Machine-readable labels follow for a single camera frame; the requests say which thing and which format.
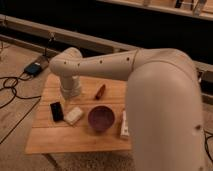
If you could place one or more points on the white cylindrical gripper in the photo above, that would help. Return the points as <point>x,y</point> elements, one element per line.
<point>70,86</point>

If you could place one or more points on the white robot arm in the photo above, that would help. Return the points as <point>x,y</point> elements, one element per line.
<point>163,102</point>

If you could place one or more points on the black rectangular phone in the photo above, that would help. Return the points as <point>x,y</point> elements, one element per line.
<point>57,112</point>

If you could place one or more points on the white sponge block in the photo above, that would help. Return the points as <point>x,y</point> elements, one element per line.
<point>74,115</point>

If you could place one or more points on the wooden table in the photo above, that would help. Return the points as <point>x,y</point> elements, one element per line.
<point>47,136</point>

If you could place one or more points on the purple bowl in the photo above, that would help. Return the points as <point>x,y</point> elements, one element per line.
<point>101,118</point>

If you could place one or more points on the white bottle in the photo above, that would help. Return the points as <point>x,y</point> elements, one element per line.
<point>124,133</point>

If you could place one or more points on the wooden shelf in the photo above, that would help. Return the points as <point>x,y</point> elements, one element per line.
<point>200,9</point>

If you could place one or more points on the wooden rail beam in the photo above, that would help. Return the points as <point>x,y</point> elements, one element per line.
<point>40,30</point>

